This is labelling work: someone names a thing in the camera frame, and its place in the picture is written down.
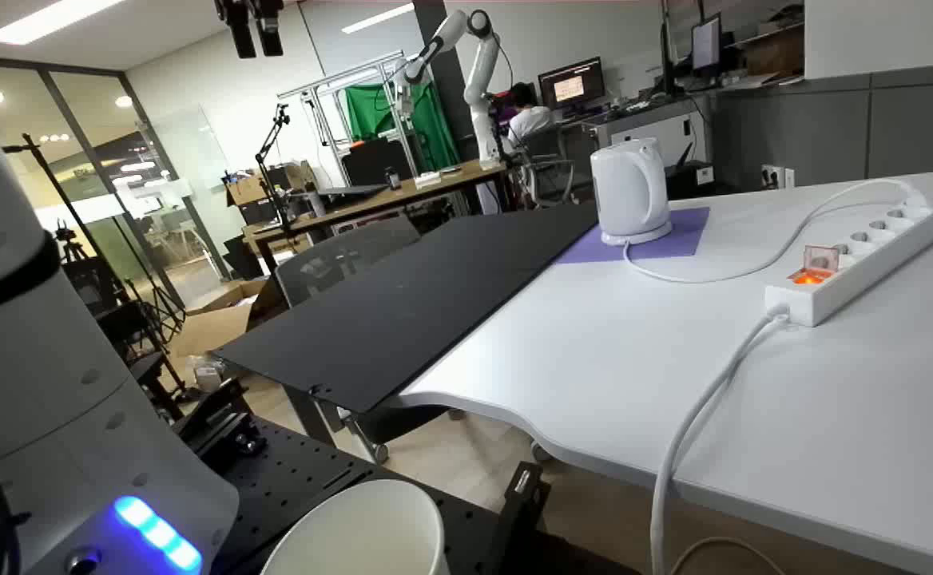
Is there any grey office chair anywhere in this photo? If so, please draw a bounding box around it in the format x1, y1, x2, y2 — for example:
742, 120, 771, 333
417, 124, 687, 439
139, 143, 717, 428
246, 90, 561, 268
270, 213, 424, 312

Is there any green cloth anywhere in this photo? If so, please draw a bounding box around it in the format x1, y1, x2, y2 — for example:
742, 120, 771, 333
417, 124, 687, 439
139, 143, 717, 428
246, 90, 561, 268
342, 80, 459, 171

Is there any white power strip cable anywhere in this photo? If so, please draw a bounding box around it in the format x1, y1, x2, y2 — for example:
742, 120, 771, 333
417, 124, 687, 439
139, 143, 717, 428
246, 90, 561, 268
646, 304, 795, 575

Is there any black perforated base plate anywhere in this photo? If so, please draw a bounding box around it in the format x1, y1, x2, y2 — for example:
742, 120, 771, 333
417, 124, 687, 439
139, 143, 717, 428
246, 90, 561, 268
174, 413, 540, 575

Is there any person in white shirt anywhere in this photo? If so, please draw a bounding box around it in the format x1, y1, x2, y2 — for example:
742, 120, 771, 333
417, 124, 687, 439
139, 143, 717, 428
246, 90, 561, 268
505, 104, 560, 153

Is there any white wall outlet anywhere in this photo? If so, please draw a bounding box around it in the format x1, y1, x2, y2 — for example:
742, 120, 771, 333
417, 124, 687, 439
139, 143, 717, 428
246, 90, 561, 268
760, 163, 800, 190

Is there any black table board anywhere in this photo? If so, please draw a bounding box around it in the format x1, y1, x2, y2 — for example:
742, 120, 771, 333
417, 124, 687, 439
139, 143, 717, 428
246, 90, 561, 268
211, 201, 600, 417

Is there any white power strip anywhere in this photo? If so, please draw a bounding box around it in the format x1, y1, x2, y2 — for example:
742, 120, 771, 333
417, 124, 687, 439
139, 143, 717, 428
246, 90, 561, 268
760, 188, 933, 328

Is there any open cardboard box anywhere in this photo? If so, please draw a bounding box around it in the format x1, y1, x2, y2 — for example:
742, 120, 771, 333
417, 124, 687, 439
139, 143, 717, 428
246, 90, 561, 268
166, 277, 270, 363

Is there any white drawer cabinet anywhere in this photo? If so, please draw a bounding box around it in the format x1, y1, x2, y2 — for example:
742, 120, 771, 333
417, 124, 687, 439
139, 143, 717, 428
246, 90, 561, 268
604, 104, 717, 171

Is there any white kettle power cable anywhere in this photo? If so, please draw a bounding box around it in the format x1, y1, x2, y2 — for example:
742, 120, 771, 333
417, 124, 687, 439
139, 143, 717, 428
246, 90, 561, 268
621, 175, 933, 287

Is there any wooden desk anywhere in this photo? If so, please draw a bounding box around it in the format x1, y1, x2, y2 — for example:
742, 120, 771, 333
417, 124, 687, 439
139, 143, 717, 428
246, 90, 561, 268
239, 156, 512, 248

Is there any grey desk partition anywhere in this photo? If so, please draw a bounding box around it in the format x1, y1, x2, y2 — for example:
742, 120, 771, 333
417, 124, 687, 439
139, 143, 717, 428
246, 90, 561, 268
710, 61, 933, 190

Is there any purple paper mat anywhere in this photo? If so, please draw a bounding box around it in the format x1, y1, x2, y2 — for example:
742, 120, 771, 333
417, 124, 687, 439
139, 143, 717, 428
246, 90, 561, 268
557, 203, 713, 268

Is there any black computer monitor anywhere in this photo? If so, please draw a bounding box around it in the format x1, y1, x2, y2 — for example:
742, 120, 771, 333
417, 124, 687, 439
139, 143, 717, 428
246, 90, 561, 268
687, 11, 724, 75

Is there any monitor with lit screen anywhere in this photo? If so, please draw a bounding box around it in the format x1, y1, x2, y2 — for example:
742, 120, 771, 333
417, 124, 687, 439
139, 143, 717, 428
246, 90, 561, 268
537, 55, 606, 107

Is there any white electric kettle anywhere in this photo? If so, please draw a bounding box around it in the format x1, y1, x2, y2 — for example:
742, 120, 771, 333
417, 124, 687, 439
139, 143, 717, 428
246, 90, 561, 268
589, 138, 674, 248

